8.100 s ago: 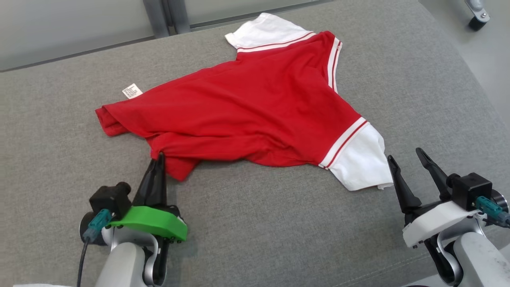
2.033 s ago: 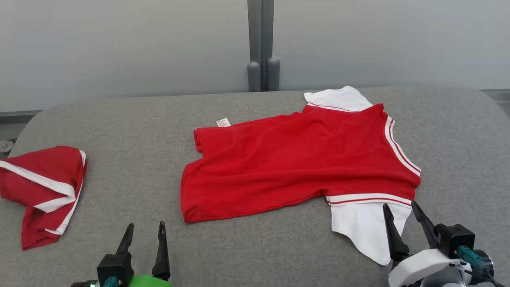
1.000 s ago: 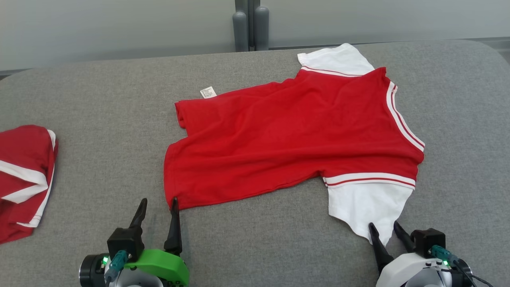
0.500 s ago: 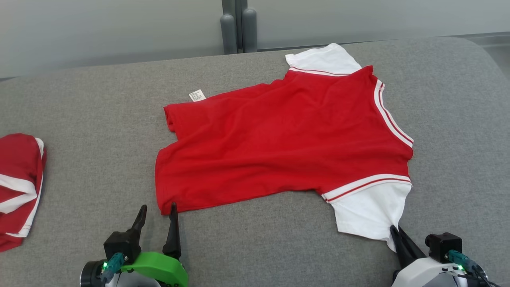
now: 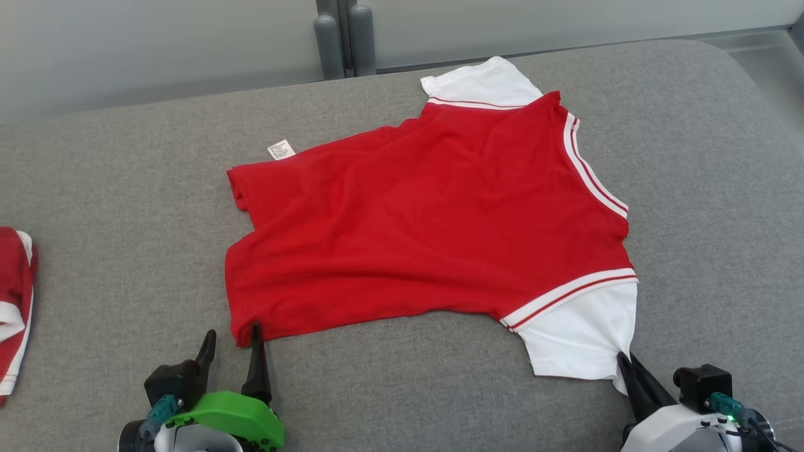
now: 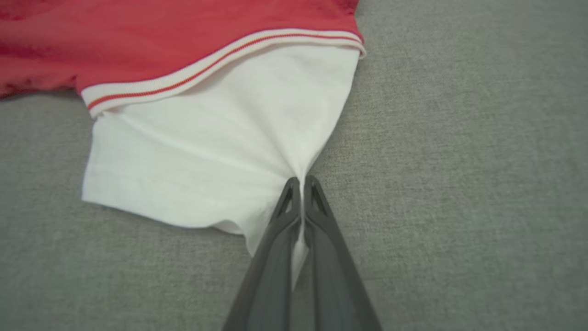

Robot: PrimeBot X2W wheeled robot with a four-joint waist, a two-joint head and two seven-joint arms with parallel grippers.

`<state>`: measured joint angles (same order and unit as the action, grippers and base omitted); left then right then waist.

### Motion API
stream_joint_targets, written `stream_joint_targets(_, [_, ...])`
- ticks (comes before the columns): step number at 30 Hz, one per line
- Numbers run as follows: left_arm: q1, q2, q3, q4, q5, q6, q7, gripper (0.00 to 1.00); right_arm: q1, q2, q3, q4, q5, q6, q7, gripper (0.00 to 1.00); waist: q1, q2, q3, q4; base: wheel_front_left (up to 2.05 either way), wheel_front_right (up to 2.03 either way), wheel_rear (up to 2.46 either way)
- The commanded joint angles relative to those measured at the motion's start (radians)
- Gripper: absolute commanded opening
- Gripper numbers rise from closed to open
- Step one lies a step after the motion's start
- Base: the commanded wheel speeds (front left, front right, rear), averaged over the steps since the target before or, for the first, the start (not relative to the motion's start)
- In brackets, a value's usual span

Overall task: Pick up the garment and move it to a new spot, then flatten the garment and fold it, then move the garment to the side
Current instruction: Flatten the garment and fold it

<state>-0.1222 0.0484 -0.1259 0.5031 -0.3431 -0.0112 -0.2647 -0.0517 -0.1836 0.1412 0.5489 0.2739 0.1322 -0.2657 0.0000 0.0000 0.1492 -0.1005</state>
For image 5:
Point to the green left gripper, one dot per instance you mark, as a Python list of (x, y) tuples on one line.
[(239, 414)]

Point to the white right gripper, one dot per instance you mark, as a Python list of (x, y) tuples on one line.
[(678, 433)]

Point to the red Bulls 23 shorts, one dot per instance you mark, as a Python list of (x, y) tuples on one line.
[(14, 276)]

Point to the red white-sleeved jersey shirt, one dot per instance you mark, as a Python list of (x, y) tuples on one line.
[(427, 220)]

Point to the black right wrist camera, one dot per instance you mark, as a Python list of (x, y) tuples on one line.
[(700, 384)]

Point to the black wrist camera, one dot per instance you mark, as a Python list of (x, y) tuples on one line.
[(700, 384), (173, 380)]

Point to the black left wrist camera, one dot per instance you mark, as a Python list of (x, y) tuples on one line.
[(173, 380)]

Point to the grey vertical frame post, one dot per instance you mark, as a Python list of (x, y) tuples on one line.
[(362, 41), (328, 44)]

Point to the grey partition bottom rail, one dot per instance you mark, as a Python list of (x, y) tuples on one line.
[(471, 58)]

